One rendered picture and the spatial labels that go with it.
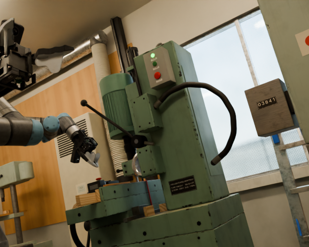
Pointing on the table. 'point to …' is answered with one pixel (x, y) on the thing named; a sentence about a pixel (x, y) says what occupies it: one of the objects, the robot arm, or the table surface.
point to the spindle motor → (116, 104)
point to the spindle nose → (130, 151)
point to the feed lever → (138, 139)
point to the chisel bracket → (127, 167)
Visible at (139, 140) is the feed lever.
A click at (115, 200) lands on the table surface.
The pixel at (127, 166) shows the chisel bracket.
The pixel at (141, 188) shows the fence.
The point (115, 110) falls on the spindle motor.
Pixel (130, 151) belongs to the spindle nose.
